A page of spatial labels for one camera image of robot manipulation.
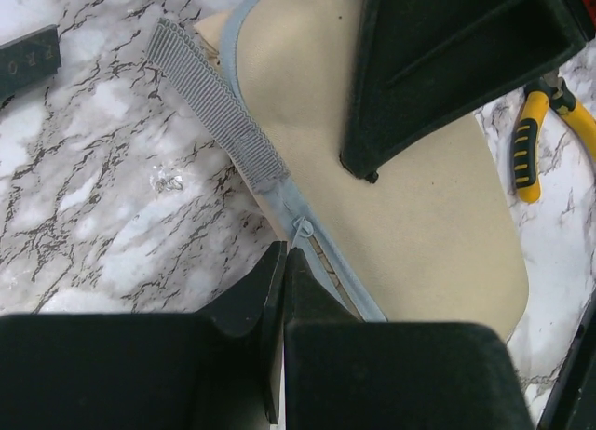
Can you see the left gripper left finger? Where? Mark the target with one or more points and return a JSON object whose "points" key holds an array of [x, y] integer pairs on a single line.
{"points": [[215, 368]]}

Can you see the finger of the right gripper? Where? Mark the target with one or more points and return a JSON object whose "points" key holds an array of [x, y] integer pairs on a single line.
{"points": [[421, 64]]}

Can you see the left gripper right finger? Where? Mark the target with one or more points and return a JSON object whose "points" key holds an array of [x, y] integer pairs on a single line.
{"points": [[344, 373]]}

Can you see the black hex key holder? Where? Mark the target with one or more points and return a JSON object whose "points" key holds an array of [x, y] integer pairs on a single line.
{"points": [[27, 60]]}

